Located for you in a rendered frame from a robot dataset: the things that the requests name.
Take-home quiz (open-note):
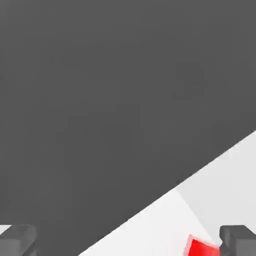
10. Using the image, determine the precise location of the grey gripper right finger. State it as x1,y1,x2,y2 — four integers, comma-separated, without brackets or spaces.
218,224,256,256

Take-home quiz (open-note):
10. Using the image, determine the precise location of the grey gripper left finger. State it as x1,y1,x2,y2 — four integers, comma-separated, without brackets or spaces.
0,224,38,256

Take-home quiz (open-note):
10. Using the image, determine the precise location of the small red cube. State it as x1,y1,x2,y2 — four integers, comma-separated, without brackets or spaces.
184,233,221,256

